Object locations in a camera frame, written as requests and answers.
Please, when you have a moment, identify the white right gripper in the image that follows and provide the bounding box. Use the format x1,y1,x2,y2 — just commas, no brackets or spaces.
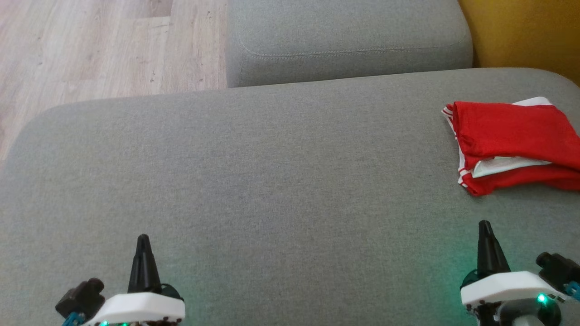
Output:
460,221,567,326

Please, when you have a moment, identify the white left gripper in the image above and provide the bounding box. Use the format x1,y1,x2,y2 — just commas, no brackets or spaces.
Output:
84,234,186,326

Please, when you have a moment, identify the red Bulls 23 jersey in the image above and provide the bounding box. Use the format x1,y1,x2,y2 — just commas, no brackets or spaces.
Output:
442,101,580,197

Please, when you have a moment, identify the large grey sofa ottoman cushion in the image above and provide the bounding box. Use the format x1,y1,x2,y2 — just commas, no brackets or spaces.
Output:
0,68,580,326

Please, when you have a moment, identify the grey sofa back cushion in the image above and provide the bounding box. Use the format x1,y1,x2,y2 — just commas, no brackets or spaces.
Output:
225,0,474,88

